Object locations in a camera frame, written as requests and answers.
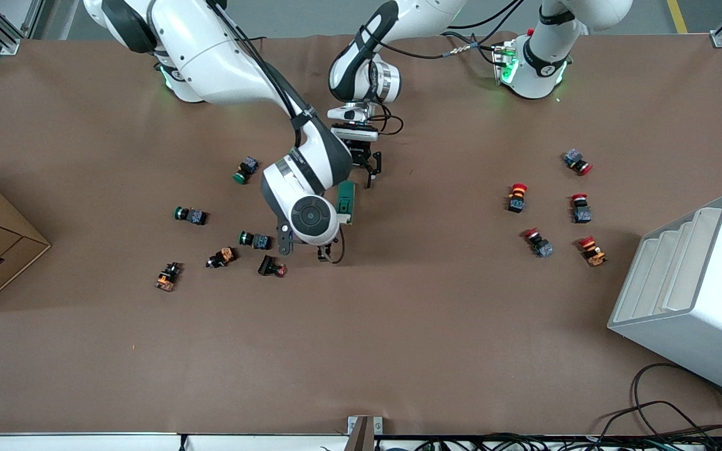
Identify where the green load switch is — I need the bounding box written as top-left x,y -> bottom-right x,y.
336,180 -> 357,226

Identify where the green push button blue block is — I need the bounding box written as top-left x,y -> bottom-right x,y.
233,156 -> 259,185
238,231 -> 272,251
174,205 -> 207,226

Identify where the black push button red block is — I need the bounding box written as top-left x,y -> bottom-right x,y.
257,254 -> 287,278

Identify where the black push button orange block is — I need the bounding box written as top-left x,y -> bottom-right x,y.
206,246 -> 237,269
155,262 -> 182,293

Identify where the brown paper table cover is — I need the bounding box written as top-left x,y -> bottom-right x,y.
0,31 -> 722,436

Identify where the red emergency button orange block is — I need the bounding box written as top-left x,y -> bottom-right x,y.
578,236 -> 608,267

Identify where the white slotted rack bin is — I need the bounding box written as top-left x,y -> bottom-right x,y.
607,193 -> 722,403

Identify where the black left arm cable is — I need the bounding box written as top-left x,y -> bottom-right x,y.
361,0 -> 525,135

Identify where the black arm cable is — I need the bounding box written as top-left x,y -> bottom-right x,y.
207,0 -> 346,264
361,0 -> 525,135

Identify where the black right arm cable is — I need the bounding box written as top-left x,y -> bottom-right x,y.
207,0 -> 346,264

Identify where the red emergency button orange ring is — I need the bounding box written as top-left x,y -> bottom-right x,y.
506,183 -> 529,214

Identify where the metal table edge bracket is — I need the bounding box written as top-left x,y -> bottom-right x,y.
343,415 -> 384,451

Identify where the black cable bundle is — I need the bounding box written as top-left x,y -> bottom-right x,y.
377,431 -> 722,451

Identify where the white table edge rail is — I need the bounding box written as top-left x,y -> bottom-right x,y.
0,432 -> 349,451

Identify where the black looped cable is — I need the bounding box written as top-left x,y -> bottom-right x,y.
593,362 -> 722,439

